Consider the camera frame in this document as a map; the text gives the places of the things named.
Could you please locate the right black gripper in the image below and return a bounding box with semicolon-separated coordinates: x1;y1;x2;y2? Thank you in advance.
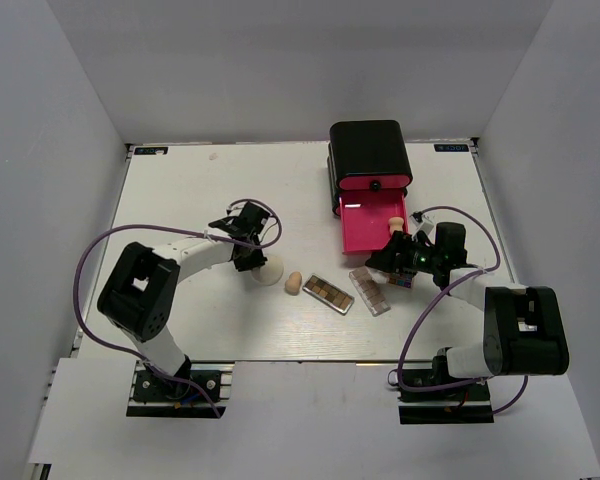
366;230;443;277

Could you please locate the beige makeup sponge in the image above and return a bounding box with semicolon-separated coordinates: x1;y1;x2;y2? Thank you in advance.
284;271;302;295
388;216;405;235

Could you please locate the pink drawer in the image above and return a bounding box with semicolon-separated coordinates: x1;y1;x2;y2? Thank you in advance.
337;174;412;192
338;189;407;255

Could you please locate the round white powder puff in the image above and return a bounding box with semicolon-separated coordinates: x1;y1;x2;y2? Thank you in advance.
251;254;284;286

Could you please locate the pink top drawer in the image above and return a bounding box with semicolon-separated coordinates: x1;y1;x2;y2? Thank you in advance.
337;174;412;192

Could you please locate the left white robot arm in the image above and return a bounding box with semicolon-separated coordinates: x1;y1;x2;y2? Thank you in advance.
97;199;277;399

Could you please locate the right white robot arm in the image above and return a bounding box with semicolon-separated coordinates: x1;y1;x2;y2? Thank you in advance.
365;222;569;399

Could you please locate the small colourful eyeshadow palette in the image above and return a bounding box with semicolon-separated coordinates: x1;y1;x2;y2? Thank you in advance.
387;272;415;289

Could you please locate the clear nude eyeshadow palette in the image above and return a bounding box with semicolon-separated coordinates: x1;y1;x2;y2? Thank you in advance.
349;267;391;317

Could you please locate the brown eyeshadow palette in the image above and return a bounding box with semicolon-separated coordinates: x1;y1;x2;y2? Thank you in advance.
302;274;354;315

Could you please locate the black drawer organizer case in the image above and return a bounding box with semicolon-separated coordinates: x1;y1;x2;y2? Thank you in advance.
327;120;413;216

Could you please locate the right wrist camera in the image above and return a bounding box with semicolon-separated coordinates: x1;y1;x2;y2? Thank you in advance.
407;212;435;237

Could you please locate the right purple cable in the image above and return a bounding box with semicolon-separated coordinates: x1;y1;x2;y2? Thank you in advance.
388;205;530;416

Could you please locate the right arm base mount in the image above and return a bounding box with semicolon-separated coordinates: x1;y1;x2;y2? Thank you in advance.
387;348;494;425

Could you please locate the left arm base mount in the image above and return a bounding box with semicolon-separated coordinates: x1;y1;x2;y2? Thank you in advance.
126;362;234;419

